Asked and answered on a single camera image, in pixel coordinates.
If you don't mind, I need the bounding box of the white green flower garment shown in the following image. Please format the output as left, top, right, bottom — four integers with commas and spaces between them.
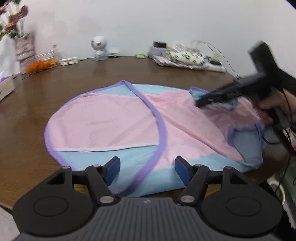
167, 49, 205, 65

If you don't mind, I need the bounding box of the green small packet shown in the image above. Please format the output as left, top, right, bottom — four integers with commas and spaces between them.
134, 53, 146, 59

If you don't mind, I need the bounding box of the pink blue purple garment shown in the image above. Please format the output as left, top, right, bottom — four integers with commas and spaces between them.
45, 80, 271, 197

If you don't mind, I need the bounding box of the container of oranges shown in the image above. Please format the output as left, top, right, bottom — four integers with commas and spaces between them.
25, 53, 59, 74

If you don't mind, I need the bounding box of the grey tin box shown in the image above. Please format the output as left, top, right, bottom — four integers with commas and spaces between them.
148, 41, 169, 58

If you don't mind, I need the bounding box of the purple tissue box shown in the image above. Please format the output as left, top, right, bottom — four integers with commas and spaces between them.
0, 77, 15, 101

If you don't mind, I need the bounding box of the pink flower bouquet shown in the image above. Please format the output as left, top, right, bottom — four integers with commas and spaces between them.
1, 0, 29, 40

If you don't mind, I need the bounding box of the pink floral garment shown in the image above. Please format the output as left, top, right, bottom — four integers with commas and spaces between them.
152, 53, 207, 69

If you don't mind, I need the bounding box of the white power strip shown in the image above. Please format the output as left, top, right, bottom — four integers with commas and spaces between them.
204, 62, 227, 73

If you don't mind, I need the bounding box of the white round camera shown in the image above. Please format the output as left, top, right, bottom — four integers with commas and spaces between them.
91, 36, 107, 61

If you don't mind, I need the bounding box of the person's right hand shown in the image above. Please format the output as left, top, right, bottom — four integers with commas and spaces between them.
253, 89, 296, 149

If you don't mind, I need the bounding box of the pink wrapped vase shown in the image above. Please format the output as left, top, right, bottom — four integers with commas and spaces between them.
15, 33, 36, 74

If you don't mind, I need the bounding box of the white charging cable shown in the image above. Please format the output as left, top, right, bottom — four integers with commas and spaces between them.
189, 39, 241, 79

